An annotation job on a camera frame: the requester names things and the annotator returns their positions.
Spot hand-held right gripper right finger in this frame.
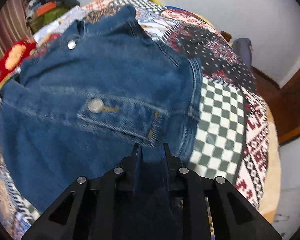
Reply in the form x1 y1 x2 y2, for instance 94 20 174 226
163 143 282 240

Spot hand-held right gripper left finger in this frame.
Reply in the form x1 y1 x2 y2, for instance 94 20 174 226
21 143 141 240

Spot blue denim jacket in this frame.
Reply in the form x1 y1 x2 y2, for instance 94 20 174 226
0 4 203 240

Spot patchwork printed blanket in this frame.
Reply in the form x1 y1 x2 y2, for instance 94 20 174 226
0 0 271 240

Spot brown wooden door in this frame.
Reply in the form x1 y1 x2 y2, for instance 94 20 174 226
251 54 300 145

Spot red plush toy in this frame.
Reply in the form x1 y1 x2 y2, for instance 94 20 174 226
0 38 37 83

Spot green printed bag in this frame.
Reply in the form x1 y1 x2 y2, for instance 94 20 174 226
30 7 69 33

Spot orange box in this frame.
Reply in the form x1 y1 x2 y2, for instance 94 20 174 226
37 2 57 15

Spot striped brown curtain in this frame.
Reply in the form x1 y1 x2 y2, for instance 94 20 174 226
0 0 30 79

